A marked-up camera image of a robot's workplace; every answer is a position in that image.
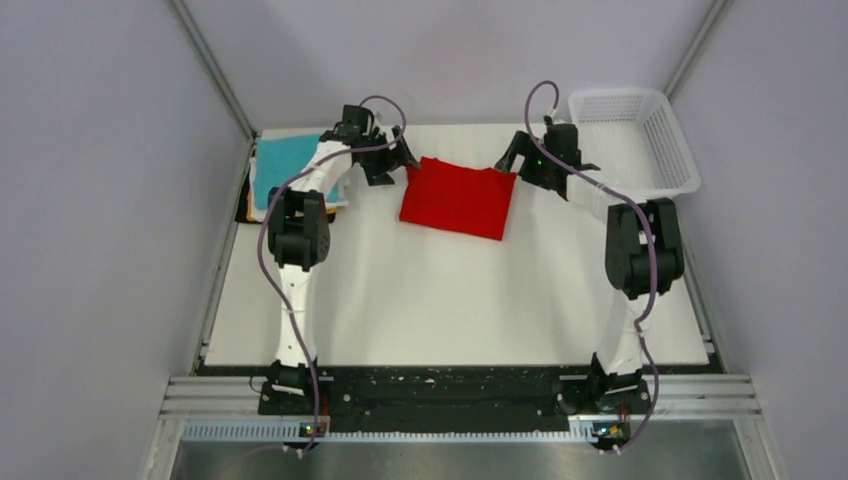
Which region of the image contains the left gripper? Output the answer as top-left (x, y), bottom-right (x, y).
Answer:
top-left (357, 126), bottom-right (420, 186)

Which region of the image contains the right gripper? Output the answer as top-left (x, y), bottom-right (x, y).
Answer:
top-left (494, 132), bottom-right (555, 191)

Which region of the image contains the red t shirt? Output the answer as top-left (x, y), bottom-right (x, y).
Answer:
top-left (398, 157), bottom-right (517, 241)

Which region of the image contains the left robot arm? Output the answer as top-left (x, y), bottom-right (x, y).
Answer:
top-left (260, 104), bottom-right (419, 414)

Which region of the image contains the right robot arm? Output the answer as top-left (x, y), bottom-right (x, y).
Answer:
top-left (495, 122), bottom-right (685, 412)

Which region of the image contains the white plastic basket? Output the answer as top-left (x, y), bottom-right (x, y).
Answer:
top-left (568, 88), bottom-right (701, 197)

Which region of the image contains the folded blue t shirt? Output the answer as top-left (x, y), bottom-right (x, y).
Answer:
top-left (254, 134), bottom-right (320, 209)

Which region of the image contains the folded white t shirt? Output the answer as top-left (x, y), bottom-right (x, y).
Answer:
top-left (248, 156), bottom-right (348, 211)

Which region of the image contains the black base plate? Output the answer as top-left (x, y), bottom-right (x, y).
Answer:
top-left (258, 366), bottom-right (653, 434)

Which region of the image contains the white cable duct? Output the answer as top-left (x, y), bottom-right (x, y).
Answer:
top-left (181, 420), bottom-right (598, 443)

